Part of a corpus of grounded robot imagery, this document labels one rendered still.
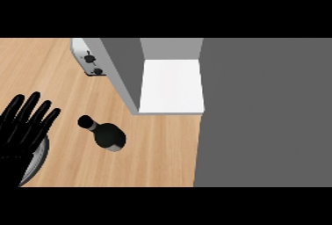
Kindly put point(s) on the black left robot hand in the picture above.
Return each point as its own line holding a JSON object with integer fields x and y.
{"x": 20, "y": 129}

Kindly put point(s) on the dark wine bottle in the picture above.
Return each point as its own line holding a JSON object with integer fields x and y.
{"x": 108, "y": 135}

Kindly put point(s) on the grey open cabinet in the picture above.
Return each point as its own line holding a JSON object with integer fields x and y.
{"x": 155, "y": 79}

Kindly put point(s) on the dark grey cabinet door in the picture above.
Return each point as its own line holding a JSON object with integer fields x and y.
{"x": 263, "y": 112}

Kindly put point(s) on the silver appliance with black knobs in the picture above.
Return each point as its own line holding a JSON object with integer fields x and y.
{"x": 89, "y": 61}

